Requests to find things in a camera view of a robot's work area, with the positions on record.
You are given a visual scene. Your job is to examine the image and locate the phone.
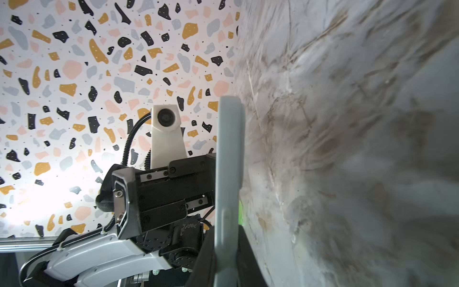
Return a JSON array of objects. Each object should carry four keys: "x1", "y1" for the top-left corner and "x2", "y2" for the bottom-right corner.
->
[{"x1": 213, "y1": 96, "x2": 245, "y2": 287}]

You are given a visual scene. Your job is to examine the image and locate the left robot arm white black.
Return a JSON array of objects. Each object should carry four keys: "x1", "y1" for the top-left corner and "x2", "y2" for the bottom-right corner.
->
[{"x1": 19, "y1": 154, "x2": 216, "y2": 287}]

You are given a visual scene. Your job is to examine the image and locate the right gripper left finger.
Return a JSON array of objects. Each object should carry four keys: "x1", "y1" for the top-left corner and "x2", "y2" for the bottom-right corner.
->
[{"x1": 195, "y1": 227, "x2": 215, "y2": 287}]

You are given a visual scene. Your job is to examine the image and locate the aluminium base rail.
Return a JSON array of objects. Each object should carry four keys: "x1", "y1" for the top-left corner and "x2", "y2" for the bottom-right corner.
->
[{"x1": 0, "y1": 237, "x2": 57, "y2": 253}]

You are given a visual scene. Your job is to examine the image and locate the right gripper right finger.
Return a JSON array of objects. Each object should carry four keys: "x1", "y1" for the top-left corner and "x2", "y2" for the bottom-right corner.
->
[{"x1": 236, "y1": 226, "x2": 267, "y2": 287}]

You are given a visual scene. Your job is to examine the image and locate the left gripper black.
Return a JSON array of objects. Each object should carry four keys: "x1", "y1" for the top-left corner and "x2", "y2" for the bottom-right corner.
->
[{"x1": 112, "y1": 154, "x2": 216, "y2": 240}]

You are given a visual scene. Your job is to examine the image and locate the black corrugated cable hose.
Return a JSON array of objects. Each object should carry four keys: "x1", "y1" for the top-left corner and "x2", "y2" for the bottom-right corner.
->
[{"x1": 121, "y1": 112, "x2": 153, "y2": 167}]

